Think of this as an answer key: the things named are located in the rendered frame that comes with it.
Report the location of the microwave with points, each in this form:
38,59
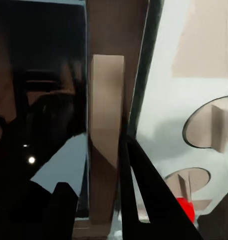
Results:
155,70

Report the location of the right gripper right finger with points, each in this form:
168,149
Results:
168,221

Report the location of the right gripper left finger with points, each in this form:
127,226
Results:
44,208

